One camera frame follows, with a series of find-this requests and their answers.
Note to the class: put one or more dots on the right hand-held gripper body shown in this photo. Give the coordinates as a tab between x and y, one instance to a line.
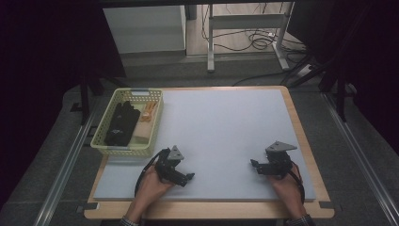
279	163

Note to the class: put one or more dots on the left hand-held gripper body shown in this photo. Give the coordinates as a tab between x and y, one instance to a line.
169	169

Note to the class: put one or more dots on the black glove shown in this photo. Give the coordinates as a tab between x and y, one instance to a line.
121	125

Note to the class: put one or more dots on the pale green plastic basket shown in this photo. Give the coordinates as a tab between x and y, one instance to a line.
103	125

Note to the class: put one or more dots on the person's left hand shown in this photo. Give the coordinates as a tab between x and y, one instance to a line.
153	191

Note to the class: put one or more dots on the person's right hand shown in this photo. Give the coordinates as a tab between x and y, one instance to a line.
290	191

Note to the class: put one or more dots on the wooden table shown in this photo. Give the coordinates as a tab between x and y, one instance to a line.
301	125

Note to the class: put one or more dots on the white board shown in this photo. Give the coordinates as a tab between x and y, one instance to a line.
219	125

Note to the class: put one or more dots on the plaid right sleeve cuff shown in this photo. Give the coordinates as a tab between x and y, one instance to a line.
301	221

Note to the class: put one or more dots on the plaid sleeve cuff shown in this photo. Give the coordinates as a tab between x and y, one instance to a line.
129	222
301	221

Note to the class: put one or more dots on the plaid left sleeve cuff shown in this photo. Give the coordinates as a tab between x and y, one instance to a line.
129	222

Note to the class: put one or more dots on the black tripod stand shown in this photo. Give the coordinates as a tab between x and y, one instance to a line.
84	94
340	94

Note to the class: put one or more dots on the white cabinet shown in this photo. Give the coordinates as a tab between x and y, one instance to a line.
147	29

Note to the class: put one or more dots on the metal floor rail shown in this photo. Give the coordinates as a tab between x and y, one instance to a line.
62	175
360	150

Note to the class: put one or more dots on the white metal table frame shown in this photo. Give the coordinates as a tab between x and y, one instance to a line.
244	22

